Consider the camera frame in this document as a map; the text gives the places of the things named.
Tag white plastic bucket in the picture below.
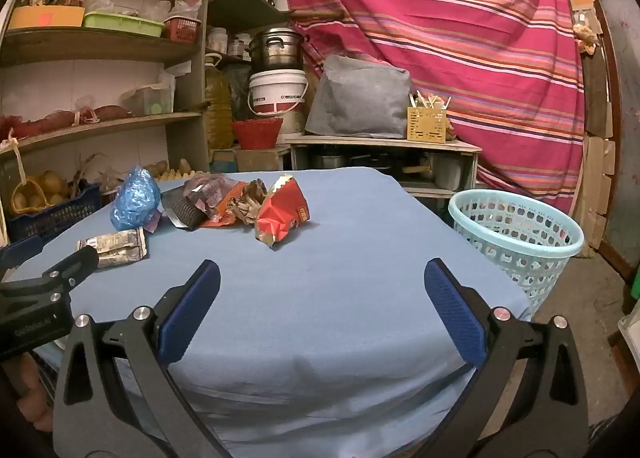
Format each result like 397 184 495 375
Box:
247 69 309 135

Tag red striped cloth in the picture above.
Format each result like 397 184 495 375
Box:
281 0 586 216

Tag red woven basket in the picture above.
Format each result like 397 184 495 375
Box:
231 117 284 150

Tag clear purple snack bag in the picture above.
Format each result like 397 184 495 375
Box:
182 175 236 211

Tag orange wrapper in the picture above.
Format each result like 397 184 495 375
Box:
200 181 248 229

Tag heap of potatoes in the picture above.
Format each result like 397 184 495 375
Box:
15 169 68 209

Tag blue plastic crate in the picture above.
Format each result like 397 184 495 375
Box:
6 181 103 244

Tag red mesh bag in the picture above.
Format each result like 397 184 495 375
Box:
0 106 133 139

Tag light blue plastic basket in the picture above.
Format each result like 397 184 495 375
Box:
448 189 585 309

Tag white container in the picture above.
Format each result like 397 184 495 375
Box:
435 155 463 189

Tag yellow egg tray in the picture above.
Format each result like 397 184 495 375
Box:
152 167 211 182

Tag metal cooking pot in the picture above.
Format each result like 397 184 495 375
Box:
246 27 310 72

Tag clear plastic bags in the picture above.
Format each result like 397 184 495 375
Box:
85 0 173 20

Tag tall wooden shelf unit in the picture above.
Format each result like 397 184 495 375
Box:
0 0 296 249

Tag stack of cardboard sheets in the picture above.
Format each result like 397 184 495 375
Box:
575 135 617 249

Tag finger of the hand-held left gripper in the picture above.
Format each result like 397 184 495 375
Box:
0 237 44 270
0 245 99 311

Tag brown paper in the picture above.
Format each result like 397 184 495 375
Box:
227 179 268 225

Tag black pan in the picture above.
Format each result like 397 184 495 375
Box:
350 153 391 169

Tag silver wrapper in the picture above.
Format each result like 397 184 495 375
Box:
76 228 149 270

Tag brown cardboard carton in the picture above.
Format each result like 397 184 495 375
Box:
235 145 291 172

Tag green plastic tray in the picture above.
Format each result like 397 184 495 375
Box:
82 11 166 38

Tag low wooden shelf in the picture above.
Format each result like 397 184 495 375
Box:
283 134 483 199

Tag yellow utensil holder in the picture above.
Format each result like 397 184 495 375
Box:
407 107 447 144

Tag clear plastic container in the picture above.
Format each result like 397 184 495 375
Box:
122 83 176 116

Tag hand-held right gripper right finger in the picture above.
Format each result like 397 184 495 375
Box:
425 259 588 458

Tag red snack packet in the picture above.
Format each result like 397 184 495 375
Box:
255 174 309 250

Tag full cooking oil bottle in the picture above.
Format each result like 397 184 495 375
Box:
204 53 235 149

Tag white cloth strip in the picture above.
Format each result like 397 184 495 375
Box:
9 131 28 184

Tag potatoes in yellow net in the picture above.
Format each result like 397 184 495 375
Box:
11 175 68 215

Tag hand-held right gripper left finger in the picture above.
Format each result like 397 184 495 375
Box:
52 259 223 458

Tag black ribbed wrapper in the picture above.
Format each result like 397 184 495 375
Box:
162 187 203 230

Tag yellow box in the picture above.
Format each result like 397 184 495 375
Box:
7 5 86 30

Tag person's left hand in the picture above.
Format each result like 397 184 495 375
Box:
15 355 53 434

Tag blue tablecloth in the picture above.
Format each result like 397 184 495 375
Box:
7 167 532 458

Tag blue plastic bag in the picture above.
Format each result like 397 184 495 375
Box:
110 165 162 231

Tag small red plastic basket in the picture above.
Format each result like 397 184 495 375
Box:
165 16 202 44

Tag bunch of chopsticks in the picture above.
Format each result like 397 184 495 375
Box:
409 91 453 112

